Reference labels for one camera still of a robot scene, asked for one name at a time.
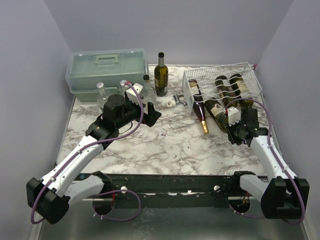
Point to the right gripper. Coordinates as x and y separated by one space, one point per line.
248 120

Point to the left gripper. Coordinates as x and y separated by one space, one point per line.
151 117

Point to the clear glass wine bottle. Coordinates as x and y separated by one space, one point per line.
148 93

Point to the dark green bottle black neck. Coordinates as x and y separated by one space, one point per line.
217 112

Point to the clear bottle dark label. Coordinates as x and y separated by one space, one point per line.
123 86

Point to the dark green brown-label wine bottle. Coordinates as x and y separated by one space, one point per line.
161 76

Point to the olive bottle silver cap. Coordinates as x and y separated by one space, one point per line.
225 92

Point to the clear bottle red cap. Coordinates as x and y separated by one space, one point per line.
103 95

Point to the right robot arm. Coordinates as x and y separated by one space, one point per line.
272 162

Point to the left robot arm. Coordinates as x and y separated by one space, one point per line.
52 195

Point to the green bottle black cap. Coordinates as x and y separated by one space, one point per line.
239 87

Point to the red bottle gold foil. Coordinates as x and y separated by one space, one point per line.
198 104

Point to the white plastic pipe fitting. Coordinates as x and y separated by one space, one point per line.
170 104

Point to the green plastic toolbox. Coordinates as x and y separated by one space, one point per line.
87 68

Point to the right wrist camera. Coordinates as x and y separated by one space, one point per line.
233 115

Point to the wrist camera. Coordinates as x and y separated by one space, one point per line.
134 92
233 115

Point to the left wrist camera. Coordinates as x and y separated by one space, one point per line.
134 92

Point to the white wire wine rack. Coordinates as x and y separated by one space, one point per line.
206 77

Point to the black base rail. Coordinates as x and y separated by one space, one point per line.
188 191

